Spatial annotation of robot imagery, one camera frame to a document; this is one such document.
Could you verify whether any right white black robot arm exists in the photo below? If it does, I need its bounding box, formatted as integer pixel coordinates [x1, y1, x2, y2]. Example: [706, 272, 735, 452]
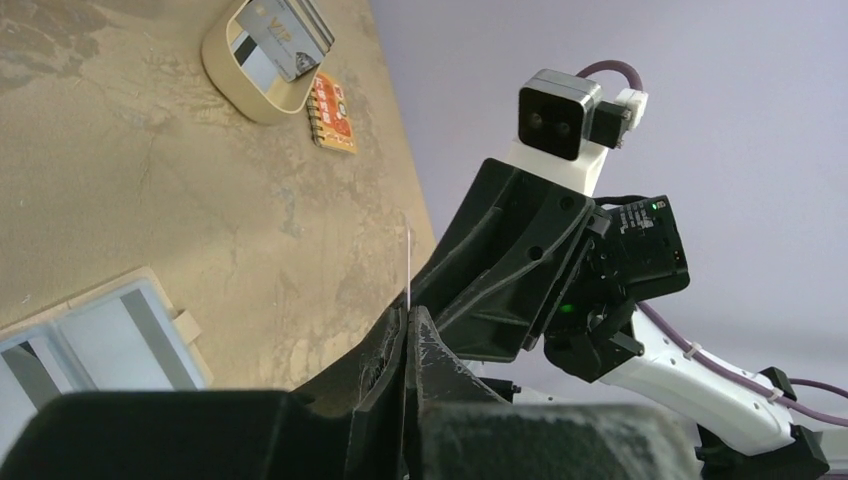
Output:
[412, 159, 830, 479]

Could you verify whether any orange card pack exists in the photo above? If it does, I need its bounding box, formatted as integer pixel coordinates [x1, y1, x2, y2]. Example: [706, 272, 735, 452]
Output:
[306, 72, 357, 154]

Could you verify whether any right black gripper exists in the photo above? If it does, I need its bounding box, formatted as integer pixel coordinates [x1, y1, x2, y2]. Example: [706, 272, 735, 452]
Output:
[411, 158, 690, 383]

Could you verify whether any credit card stack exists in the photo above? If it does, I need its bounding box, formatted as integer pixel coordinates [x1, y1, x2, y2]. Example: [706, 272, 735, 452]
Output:
[230, 0, 335, 93]

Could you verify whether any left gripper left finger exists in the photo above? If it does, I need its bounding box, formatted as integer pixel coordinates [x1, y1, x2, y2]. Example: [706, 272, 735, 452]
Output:
[1, 307, 406, 479]

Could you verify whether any beige oval tray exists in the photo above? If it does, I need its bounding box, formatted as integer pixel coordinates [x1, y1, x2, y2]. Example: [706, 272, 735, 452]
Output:
[201, 1, 335, 125]

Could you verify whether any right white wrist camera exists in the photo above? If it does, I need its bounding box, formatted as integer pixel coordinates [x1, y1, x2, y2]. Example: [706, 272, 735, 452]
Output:
[504, 60, 649, 197]

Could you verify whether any beige card holder wallet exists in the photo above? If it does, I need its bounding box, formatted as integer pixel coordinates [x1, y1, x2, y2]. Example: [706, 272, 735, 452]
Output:
[1, 267, 213, 455]

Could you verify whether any credit card with black stripe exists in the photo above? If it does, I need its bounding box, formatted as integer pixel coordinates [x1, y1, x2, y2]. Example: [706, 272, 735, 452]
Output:
[57, 281, 207, 391]

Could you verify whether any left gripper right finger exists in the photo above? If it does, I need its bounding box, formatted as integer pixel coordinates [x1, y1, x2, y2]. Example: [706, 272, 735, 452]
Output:
[405, 307, 700, 479]

